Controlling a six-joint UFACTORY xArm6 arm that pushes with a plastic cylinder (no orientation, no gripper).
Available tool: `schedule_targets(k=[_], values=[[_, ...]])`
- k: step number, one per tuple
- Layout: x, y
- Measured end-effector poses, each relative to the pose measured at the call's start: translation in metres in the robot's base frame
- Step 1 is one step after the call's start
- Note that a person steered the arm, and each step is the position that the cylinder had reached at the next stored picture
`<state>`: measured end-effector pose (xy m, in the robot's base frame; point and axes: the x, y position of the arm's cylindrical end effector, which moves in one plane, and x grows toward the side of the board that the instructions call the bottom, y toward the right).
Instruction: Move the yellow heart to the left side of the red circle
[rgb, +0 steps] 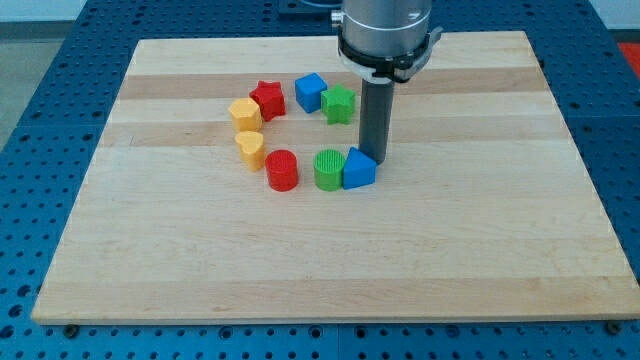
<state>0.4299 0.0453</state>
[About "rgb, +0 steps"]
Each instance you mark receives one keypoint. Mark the black clamp mount ring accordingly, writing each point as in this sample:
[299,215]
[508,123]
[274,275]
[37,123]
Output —
[383,70]

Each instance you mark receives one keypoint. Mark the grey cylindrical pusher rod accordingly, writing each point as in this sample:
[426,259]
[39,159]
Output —
[375,118]

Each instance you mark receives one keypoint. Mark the yellow heart block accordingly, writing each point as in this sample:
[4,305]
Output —
[252,149]

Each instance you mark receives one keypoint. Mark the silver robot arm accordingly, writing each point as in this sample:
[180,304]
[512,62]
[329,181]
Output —
[385,43]

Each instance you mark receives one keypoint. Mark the green star block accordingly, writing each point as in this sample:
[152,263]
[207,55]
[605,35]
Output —
[338,104]

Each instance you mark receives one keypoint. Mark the blue cube block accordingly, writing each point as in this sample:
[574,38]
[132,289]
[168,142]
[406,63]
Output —
[308,91]

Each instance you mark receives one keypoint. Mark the blue triangle block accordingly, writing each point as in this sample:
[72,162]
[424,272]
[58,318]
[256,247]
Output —
[359,170]

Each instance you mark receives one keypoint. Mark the green cylinder block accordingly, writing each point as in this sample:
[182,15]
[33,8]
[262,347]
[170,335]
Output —
[328,169]

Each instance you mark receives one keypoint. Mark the red star block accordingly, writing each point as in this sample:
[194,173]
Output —
[270,98]

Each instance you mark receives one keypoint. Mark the red cylinder block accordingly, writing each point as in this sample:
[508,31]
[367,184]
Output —
[282,170]

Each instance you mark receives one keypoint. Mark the yellow pentagon block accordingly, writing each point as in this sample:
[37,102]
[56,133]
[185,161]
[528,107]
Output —
[245,115]

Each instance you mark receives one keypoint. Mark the wooden board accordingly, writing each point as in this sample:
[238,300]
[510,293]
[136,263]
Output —
[483,210]

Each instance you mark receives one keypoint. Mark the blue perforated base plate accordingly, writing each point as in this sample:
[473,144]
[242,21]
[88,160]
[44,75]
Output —
[48,152]

